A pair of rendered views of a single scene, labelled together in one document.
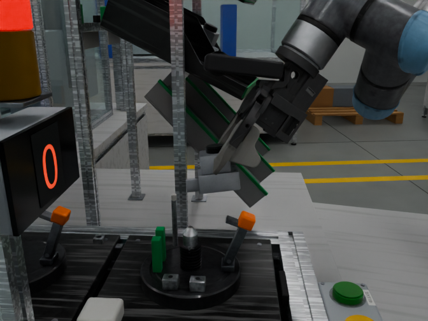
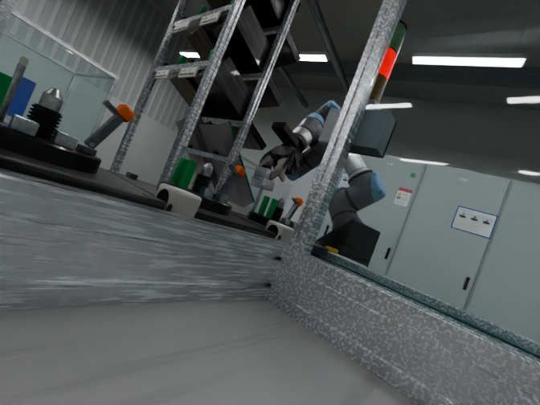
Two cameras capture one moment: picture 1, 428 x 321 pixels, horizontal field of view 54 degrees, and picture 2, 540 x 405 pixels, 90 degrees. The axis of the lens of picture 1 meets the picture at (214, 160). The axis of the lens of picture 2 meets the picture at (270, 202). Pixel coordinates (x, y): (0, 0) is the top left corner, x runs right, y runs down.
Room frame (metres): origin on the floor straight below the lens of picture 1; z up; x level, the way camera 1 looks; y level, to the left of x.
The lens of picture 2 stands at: (0.12, 0.62, 1.01)
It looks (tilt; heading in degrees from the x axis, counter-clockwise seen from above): 2 degrees up; 306
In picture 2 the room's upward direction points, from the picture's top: 21 degrees clockwise
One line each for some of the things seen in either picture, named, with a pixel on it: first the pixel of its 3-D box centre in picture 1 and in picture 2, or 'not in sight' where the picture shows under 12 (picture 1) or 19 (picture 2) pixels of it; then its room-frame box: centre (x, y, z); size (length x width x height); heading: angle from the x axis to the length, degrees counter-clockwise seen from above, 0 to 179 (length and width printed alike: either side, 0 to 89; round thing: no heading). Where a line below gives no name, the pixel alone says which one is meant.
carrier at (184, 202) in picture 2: (11, 246); (202, 182); (0.53, 0.29, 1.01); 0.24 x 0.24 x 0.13; 86
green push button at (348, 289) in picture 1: (347, 295); not in sight; (0.48, -0.18, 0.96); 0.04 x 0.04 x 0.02
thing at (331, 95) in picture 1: (348, 103); not in sight; (5.82, -1.88, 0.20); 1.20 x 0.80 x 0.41; 95
